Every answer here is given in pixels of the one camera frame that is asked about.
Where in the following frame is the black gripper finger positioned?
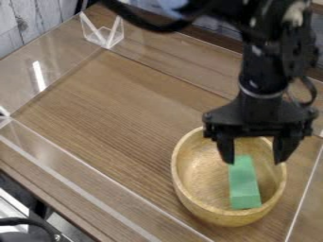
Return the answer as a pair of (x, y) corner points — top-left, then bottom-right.
(218, 133), (235, 164)
(272, 136), (300, 164)

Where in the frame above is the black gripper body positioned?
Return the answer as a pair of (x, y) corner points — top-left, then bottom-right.
(202, 95), (318, 141)

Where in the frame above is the wooden bowl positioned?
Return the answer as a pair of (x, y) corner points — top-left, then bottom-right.
(171, 128), (288, 227)

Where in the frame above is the green rectangular block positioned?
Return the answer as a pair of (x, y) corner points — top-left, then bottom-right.
(228, 155), (262, 210)

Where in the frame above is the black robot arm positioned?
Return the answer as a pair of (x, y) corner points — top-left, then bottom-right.
(103, 0), (319, 164)

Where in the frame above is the clear acrylic enclosure wall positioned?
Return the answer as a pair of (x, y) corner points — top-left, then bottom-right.
(0, 6), (323, 242)

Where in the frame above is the clear acrylic corner bracket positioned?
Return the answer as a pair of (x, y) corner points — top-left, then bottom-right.
(80, 12), (125, 49)

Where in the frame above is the black cable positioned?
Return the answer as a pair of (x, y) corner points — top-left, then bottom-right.
(0, 216), (56, 242)

